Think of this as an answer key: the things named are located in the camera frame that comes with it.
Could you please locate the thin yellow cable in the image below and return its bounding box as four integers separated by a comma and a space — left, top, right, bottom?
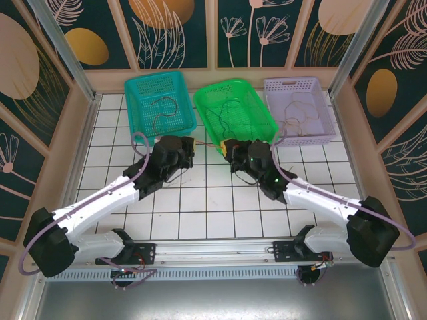
281, 96, 322, 137

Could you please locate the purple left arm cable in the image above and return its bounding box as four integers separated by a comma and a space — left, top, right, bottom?
19, 131, 158, 291

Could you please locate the grey slotted cable duct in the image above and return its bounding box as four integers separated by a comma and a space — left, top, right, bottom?
59, 268, 301, 283

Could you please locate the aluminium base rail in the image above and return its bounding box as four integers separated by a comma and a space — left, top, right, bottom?
71, 240, 396, 267

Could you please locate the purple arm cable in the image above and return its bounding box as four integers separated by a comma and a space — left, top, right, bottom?
19, 131, 158, 291
270, 128, 417, 288

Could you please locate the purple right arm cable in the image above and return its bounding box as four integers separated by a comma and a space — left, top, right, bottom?
270, 128, 417, 288

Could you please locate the thin dark brown cable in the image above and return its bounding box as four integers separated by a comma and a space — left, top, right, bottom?
149, 96, 178, 133

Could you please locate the aluminium side rail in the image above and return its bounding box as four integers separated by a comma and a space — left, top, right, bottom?
328, 91, 370, 201
58, 93, 102, 217

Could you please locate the aluminium corner post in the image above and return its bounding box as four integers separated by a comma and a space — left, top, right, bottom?
328, 0, 395, 97
26, 0, 103, 103

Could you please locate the black right gripper wire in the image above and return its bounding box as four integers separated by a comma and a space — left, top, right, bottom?
232, 163, 260, 186

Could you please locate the teal plastic basket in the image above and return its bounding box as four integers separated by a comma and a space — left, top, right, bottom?
124, 70, 198, 147

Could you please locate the green plastic basket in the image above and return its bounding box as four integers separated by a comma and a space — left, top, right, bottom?
193, 77, 281, 157

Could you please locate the lavender plastic basket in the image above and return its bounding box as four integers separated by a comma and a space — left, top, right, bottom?
262, 77, 336, 149

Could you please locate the grey metal sheet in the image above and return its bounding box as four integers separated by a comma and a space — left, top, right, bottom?
18, 266, 414, 320

